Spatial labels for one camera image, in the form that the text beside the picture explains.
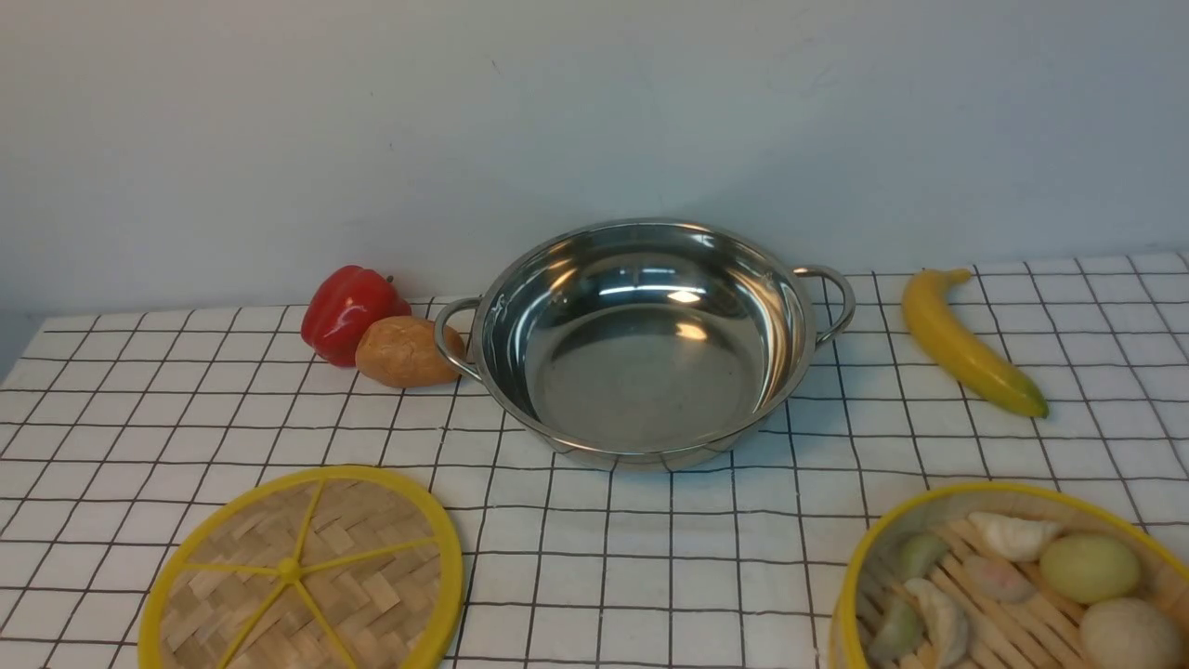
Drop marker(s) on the yellow bamboo steamer lid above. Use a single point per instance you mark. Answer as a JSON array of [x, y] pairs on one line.
[[330, 567]]

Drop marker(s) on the yellow bamboo steamer basket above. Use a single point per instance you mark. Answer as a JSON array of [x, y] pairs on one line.
[[1016, 620]]

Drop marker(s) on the brown potato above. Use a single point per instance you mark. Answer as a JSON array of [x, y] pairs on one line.
[[401, 352]]

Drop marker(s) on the red bell pepper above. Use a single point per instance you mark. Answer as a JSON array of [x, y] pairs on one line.
[[346, 304]]

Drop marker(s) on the yellow banana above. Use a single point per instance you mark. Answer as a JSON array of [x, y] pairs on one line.
[[954, 348]]

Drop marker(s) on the green dumpling lower left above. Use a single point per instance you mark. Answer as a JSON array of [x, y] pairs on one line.
[[899, 633]]

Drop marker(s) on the white dumpling centre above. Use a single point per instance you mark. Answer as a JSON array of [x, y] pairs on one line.
[[946, 623]]

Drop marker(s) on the white checkered tablecloth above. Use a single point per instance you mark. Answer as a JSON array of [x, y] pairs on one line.
[[123, 432]]

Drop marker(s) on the green round bun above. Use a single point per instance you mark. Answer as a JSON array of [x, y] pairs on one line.
[[1090, 567]]

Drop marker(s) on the beige round bun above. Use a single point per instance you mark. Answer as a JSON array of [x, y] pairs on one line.
[[1129, 632]]

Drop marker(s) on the stainless steel two-handled pot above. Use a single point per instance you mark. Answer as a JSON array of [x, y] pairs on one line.
[[647, 344]]

